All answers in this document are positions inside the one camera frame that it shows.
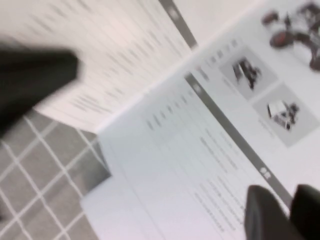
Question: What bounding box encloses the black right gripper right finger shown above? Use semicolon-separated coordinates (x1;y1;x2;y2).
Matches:
289;184;320;240

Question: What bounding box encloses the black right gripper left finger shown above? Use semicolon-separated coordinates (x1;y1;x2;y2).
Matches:
243;184;309;240

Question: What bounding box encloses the white product manual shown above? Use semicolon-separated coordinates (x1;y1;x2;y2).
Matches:
0;0;320;240

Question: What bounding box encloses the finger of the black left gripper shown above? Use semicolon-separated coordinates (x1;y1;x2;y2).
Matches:
0;46;80;135

